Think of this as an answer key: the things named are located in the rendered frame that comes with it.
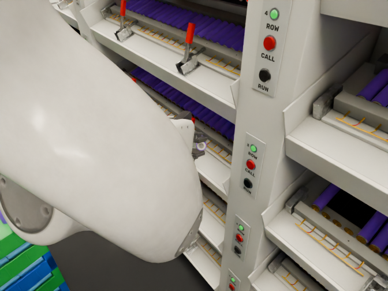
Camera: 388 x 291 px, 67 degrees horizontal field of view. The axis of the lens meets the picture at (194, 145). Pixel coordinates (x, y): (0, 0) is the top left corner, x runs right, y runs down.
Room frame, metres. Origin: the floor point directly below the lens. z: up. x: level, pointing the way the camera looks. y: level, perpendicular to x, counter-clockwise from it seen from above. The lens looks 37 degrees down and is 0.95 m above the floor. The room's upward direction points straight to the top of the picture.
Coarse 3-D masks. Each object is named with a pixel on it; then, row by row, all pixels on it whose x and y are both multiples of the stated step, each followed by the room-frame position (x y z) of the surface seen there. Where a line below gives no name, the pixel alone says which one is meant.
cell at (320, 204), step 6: (330, 186) 0.37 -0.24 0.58; (336, 186) 0.37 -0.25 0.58; (324, 192) 0.36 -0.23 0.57; (330, 192) 0.36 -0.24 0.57; (336, 192) 0.36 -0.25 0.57; (318, 198) 0.36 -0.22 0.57; (324, 198) 0.35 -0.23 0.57; (330, 198) 0.35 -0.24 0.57; (312, 204) 0.35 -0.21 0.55; (318, 204) 0.34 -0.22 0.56; (324, 204) 0.34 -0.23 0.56
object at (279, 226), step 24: (288, 192) 0.36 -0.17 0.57; (312, 192) 0.38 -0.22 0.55; (264, 216) 0.33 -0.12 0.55; (288, 216) 0.35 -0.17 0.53; (336, 216) 0.33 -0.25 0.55; (288, 240) 0.30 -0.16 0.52; (312, 240) 0.30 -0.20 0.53; (312, 264) 0.26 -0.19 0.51; (336, 264) 0.25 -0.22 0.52; (336, 288) 0.22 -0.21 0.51; (360, 288) 0.22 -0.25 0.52
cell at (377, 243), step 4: (384, 228) 0.29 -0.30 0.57; (380, 232) 0.28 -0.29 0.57; (384, 232) 0.28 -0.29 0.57; (376, 236) 0.28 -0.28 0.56; (380, 236) 0.27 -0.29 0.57; (384, 236) 0.27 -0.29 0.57; (376, 240) 0.27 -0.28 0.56; (380, 240) 0.27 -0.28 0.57; (384, 240) 0.27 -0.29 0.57; (372, 244) 0.27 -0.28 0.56; (376, 244) 0.26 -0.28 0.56; (380, 244) 0.26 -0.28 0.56; (384, 244) 0.26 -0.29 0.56; (380, 248) 0.26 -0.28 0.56; (384, 248) 0.26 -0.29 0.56
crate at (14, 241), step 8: (0, 224) 0.49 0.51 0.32; (0, 232) 0.46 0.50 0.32; (8, 232) 0.46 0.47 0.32; (0, 240) 0.40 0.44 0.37; (8, 240) 0.41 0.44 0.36; (16, 240) 0.42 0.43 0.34; (24, 240) 0.44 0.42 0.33; (0, 248) 0.40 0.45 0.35; (8, 248) 0.41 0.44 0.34; (16, 248) 0.42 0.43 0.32; (0, 256) 0.39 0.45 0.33
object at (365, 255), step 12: (300, 204) 0.35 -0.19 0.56; (300, 216) 0.34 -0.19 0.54; (312, 216) 0.32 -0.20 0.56; (324, 228) 0.30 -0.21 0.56; (336, 228) 0.30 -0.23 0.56; (336, 240) 0.28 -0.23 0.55; (348, 240) 0.27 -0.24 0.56; (360, 252) 0.25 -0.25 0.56; (372, 252) 0.25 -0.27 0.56; (348, 264) 0.25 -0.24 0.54; (360, 264) 0.24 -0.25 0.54; (372, 264) 0.24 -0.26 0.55; (384, 264) 0.23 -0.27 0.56
